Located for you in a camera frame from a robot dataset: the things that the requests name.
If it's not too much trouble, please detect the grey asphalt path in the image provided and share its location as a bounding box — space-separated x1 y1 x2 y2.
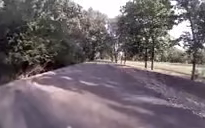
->
0 61 205 128

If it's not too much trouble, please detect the row of trees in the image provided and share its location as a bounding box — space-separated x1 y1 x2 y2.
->
114 0 205 82

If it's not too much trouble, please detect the wood of dense trees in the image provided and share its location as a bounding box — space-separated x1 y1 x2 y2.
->
0 0 119 88

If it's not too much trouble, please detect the grass field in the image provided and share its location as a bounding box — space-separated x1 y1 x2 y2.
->
124 59 205 81

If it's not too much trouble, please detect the gravel strip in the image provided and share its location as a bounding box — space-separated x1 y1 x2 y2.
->
118 63 205 123

